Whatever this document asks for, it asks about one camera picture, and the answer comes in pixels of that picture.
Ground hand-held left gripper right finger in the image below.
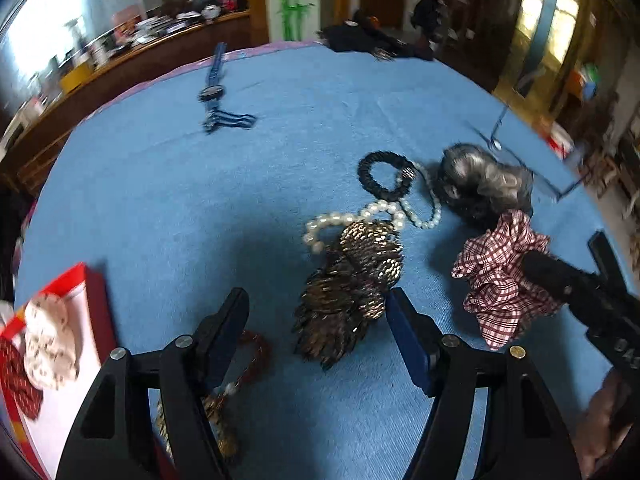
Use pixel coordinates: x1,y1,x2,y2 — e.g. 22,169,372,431
385,287,583,480

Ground grey fuzzy hair scrunchie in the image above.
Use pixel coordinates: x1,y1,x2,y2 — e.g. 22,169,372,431
436,144,535,228

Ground black cloth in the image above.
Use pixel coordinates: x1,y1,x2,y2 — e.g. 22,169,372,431
317,10,436,63

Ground blue table cloth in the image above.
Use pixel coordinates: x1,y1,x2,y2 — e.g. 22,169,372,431
15,42,623,480

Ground red plaid hair scrunchie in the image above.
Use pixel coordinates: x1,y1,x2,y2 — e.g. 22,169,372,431
451,209,563,352

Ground white floral hair scrunchie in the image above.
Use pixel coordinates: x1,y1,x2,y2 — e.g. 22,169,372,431
22,296,81,391

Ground red bead bracelet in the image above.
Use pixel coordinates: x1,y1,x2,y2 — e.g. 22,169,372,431
235,330,273,386

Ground gold sequin hair bow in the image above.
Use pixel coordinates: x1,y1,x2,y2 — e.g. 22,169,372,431
292,220,406,371

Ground black beaded bracelet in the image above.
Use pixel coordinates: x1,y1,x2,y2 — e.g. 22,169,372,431
357,150,418,201

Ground red dotted hair scrunchie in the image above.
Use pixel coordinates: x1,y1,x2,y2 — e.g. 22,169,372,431
0,335,45,418

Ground person's right hand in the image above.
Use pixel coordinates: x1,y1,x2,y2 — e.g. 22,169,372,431
575,367,638,476

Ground wooden counter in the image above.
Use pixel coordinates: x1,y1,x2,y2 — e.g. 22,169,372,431
0,10,253,196

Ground blue strap wristwatch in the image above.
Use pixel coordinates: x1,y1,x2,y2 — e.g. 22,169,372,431
197,42,258,135

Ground yellow box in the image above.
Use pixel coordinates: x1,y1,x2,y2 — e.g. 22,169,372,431
60,67,93,93

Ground red box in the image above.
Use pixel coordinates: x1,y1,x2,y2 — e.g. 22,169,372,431
0,261,118,480

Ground green bamboo wall decal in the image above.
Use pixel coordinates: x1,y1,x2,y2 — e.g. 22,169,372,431
275,0,316,43

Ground white pearl necklace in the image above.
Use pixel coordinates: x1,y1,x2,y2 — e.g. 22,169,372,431
302,162,443,256

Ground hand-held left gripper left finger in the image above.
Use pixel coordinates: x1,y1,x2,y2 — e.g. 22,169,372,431
56,287,251,480

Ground thin frame eyeglasses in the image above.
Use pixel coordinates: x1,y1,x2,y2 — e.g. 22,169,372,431
467,102,593,203

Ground counter clutter pile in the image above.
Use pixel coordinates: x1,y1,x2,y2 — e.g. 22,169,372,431
10,0,251,106

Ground coat stand with dark clothes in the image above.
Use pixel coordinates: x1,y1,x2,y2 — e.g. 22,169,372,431
411,0,451,43

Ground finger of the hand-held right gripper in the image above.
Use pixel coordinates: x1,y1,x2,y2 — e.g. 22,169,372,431
587,230,632,293
522,250,601,321

